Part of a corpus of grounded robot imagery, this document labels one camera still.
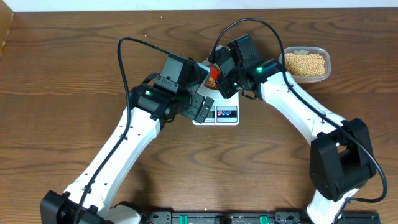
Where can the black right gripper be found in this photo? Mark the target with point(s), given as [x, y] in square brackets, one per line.
[226, 91]

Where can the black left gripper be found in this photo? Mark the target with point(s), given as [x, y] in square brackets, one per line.
[191, 113]

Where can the red plastic scoop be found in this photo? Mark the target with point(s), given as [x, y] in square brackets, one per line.
[214, 73]

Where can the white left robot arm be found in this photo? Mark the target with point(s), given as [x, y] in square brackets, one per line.
[89, 198]

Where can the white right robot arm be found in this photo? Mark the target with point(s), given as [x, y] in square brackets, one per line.
[341, 155]

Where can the grey plastic bowl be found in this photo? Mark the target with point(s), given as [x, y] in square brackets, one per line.
[208, 64]

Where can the soybeans in bowl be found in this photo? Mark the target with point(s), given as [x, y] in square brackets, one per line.
[211, 84]

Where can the white digital kitchen scale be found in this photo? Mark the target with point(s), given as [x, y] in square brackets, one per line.
[224, 112]

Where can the clear plastic container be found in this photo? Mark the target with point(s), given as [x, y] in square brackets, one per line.
[304, 50]

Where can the soybeans in container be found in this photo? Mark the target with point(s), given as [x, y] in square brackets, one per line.
[311, 65]

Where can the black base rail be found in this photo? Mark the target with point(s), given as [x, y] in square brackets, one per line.
[279, 217]

